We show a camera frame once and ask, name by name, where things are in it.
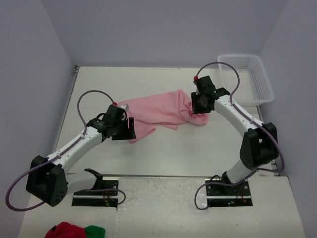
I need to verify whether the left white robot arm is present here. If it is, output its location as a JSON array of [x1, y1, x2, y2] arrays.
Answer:
[[26, 104, 136, 207]]

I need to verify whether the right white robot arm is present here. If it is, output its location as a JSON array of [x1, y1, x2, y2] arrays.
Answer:
[[191, 76, 279, 195]]

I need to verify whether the pink t shirt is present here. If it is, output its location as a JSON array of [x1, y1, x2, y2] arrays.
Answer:
[[118, 89, 209, 143]]

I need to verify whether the green folded t shirt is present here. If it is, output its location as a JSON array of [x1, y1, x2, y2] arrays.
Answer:
[[84, 225, 106, 238]]

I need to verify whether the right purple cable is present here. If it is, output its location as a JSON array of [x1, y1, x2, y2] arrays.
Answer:
[[194, 61, 285, 211]]

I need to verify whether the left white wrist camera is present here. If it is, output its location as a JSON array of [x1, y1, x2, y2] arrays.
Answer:
[[113, 102, 129, 112]]

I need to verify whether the white plastic basket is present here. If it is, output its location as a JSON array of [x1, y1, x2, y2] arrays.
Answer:
[[217, 54, 274, 107]]

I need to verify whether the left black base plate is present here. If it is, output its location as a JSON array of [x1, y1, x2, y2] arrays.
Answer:
[[71, 177, 119, 208]]

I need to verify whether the red folded t shirt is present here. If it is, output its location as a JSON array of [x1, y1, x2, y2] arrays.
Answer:
[[45, 222, 87, 238]]

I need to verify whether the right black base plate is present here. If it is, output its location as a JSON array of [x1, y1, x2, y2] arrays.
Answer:
[[206, 181, 253, 207]]

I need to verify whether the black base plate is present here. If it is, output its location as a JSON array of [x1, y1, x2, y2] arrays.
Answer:
[[206, 181, 253, 207], [71, 177, 119, 208]]

